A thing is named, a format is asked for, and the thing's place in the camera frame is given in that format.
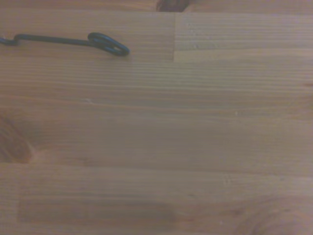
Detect black wire bowl stand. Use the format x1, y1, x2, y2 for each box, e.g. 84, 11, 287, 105
0, 32, 131, 56

